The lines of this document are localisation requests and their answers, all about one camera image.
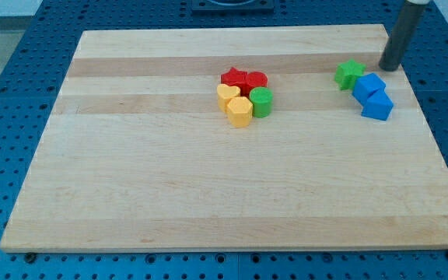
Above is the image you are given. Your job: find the blue triangle block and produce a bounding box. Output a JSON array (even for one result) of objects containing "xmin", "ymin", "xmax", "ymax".
[{"xmin": 361, "ymin": 89, "xmax": 394, "ymax": 121}]

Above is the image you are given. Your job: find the yellow hexagon block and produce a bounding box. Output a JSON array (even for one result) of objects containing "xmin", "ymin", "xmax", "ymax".
[{"xmin": 226, "ymin": 96, "xmax": 253, "ymax": 128}]

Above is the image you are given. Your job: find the yellow heart block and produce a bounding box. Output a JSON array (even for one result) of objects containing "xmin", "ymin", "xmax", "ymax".
[{"xmin": 216, "ymin": 83, "xmax": 241, "ymax": 114}]

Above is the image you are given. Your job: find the green cylinder block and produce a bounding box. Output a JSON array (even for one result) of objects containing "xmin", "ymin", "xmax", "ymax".
[{"xmin": 249, "ymin": 87, "xmax": 273, "ymax": 118}]

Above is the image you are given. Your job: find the red star block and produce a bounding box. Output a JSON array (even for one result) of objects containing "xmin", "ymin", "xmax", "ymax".
[{"xmin": 220, "ymin": 67, "xmax": 248, "ymax": 96}]

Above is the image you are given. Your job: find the red cylinder block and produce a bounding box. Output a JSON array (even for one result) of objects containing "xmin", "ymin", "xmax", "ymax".
[{"xmin": 243, "ymin": 72, "xmax": 268, "ymax": 96}]

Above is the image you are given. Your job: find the wooden board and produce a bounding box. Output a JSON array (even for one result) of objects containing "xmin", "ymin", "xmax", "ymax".
[{"xmin": 0, "ymin": 24, "xmax": 448, "ymax": 253}]

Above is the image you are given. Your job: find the green star block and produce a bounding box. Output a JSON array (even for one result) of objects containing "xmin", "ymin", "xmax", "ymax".
[{"xmin": 334, "ymin": 59, "xmax": 366, "ymax": 90}]

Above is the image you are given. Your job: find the blue cube block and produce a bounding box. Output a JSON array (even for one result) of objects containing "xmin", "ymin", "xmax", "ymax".
[{"xmin": 352, "ymin": 73, "xmax": 386, "ymax": 106}]

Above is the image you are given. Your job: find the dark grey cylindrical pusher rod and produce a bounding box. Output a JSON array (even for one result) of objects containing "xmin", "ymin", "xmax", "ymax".
[{"xmin": 379, "ymin": 0, "xmax": 430, "ymax": 72}]

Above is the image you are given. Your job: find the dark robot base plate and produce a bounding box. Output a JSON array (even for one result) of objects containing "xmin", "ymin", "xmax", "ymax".
[{"xmin": 189, "ymin": 0, "xmax": 275, "ymax": 13}]

